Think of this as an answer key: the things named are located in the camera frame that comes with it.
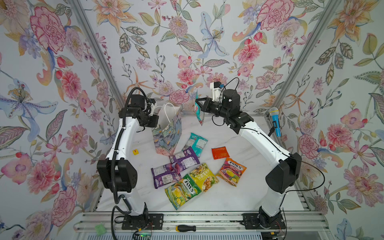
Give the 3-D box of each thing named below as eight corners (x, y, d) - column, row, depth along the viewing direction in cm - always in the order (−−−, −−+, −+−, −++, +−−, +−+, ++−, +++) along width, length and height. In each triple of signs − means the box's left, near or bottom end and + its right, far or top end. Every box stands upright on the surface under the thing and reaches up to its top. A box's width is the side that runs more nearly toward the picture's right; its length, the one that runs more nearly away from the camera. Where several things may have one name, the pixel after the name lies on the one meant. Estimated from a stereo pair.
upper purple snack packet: (176, 173, 91) (176, 171, 89) (169, 157, 98) (168, 155, 96) (199, 163, 96) (199, 161, 94) (190, 148, 103) (190, 146, 100)
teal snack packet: (182, 149, 102) (182, 148, 100) (191, 134, 110) (191, 132, 108) (200, 157, 98) (200, 155, 97) (208, 141, 106) (208, 139, 105)
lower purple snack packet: (155, 189, 85) (154, 188, 84) (151, 169, 93) (151, 168, 91) (183, 179, 89) (183, 178, 87) (177, 161, 96) (177, 160, 94)
